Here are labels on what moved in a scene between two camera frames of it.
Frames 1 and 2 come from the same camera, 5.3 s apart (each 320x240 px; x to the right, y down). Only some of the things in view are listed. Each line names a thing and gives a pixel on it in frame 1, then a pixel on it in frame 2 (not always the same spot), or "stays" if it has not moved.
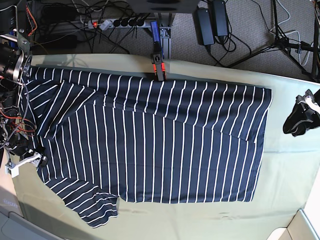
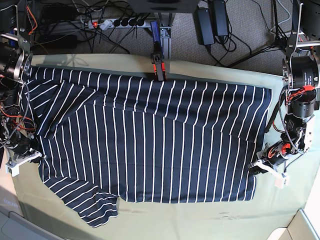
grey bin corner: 15,227 stays
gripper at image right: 305,115 → 274,155
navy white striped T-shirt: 96,137 stays
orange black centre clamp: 157,55 stays
